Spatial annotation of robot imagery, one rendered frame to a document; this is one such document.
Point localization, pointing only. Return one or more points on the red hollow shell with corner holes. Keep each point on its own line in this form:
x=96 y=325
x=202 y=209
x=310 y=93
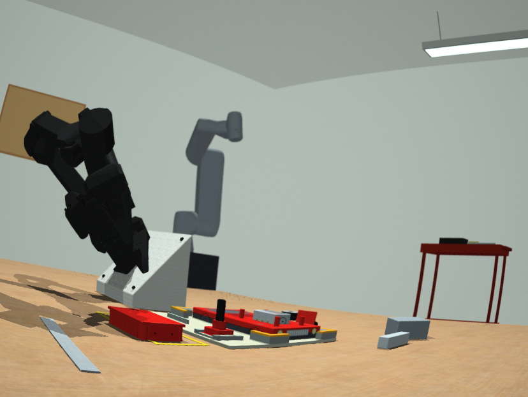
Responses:
x=145 y=325

